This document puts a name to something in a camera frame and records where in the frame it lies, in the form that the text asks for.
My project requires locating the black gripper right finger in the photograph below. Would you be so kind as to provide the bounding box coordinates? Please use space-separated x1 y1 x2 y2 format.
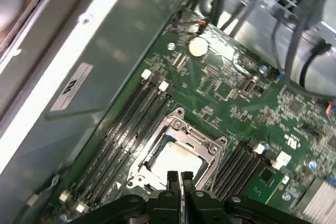
181 171 316 224

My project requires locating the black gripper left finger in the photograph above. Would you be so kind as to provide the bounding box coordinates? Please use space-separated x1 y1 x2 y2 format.
86 170 184 224

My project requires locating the silver green CPU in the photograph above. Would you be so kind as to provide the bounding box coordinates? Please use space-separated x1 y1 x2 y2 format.
153 140 209 186

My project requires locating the metal socket cover frame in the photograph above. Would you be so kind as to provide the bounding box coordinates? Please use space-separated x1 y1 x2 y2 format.
138 118 224 191

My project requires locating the black RAM slot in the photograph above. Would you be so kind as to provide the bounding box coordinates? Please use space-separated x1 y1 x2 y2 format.
227 152 259 200
214 145 244 193
94 92 175 204
220 149 251 197
70 78 161 204

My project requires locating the CPU socket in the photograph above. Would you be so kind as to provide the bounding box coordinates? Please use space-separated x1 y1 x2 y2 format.
125 106 229 194

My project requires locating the green motherboard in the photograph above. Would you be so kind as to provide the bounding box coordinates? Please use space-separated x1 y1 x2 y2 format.
60 6 336 224

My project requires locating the white board connector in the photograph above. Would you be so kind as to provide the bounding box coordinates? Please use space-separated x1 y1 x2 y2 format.
271 151 292 170

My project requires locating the black square chip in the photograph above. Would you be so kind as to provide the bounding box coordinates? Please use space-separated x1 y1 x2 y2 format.
215 82 233 100

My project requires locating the silver finned heatsink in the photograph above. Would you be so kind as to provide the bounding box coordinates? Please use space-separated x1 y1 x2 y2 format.
299 176 336 220

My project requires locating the silver internal USB port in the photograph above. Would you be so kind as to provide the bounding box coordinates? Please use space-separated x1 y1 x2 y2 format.
239 75 259 97

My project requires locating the white case label sticker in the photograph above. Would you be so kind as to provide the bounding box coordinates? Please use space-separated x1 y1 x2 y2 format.
49 62 95 112

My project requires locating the black silver PC case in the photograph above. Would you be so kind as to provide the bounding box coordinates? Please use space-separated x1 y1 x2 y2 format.
0 0 336 224

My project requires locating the silver coin cell battery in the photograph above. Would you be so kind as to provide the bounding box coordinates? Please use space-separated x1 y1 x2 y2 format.
188 37 209 58

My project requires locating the silver perforated drive cage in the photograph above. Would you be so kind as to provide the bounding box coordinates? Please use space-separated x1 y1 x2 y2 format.
230 0 336 36

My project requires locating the red black twisted wire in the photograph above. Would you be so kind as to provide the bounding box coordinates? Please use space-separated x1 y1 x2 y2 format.
178 18 209 34

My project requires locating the grey cable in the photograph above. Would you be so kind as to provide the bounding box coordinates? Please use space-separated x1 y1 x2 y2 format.
285 0 320 83

